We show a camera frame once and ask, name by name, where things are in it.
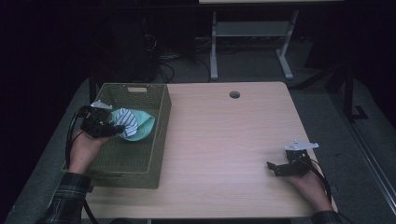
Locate person's left hand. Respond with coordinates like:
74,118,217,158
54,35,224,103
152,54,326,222
67,128,110,175

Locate aluminium floor rail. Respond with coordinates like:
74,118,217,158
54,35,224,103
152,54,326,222
330,92,396,217

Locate grey metal table frame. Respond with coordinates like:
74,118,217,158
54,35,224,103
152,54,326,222
209,9,300,82

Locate person's right hand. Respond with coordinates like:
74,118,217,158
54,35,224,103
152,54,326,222
287,169,334,213

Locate right hand-held gripper black cable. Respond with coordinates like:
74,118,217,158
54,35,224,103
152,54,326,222
300,157,333,203

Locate hand-held gripper black cable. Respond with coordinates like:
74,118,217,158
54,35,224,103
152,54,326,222
64,106,101,224
300,157,333,203

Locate mint green baby garment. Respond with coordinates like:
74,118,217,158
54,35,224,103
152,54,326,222
110,107,156,143

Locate tangle of floor cables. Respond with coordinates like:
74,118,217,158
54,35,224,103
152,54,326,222
146,32,213,84

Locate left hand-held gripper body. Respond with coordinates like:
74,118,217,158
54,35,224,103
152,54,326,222
78,99,114,140

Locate left hand-held gripper black cable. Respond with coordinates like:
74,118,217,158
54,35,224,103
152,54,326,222
64,106,101,224

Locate green woven basket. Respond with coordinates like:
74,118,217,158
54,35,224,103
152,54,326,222
61,82,173,189

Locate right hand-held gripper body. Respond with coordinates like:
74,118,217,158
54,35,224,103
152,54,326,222
276,139,319,179

